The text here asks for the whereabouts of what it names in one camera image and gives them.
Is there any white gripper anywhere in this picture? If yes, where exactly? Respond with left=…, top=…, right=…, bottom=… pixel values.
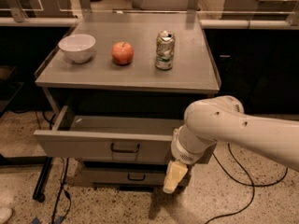
left=163, top=125, right=215, bottom=194

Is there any grey top drawer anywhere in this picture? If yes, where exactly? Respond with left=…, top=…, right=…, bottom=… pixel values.
left=35, top=105, right=182, bottom=165

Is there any grey drawer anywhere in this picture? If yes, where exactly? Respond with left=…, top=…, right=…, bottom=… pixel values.
left=35, top=105, right=182, bottom=165
left=82, top=161, right=166, bottom=186

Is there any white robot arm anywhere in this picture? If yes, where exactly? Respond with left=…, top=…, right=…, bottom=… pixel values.
left=163, top=96, right=299, bottom=194

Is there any grey bottom drawer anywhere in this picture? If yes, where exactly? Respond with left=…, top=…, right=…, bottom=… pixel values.
left=82, top=161, right=166, bottom=186

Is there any grey drawer cabinet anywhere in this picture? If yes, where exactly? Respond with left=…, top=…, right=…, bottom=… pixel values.
left=36, top=13, right=221, bottom=188

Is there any red apple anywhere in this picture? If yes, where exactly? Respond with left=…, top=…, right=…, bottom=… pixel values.
left=111, top=41, right=134, bottom=65

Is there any crushed green soda can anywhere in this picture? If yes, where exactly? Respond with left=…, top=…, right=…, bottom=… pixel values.
left=155, top=30, right=176, bottom=70

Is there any black table leg stand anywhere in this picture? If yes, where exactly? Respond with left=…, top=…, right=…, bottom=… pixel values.
left=33, top=157, right=52, bottom=203

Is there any white ceramic bowl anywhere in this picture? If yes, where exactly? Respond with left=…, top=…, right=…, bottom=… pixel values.
left=58, top=34, right=96, bottom=63

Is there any white shoe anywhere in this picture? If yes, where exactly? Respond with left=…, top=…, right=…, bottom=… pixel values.
left=0, top=207, right=13, bottom=224

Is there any black floor cable loop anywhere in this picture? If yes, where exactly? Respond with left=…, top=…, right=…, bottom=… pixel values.
left=204, top=143, right=289, bottom=224

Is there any black cable left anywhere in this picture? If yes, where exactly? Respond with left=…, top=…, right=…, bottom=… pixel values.
left=35, top=109, right=73, bottom=224

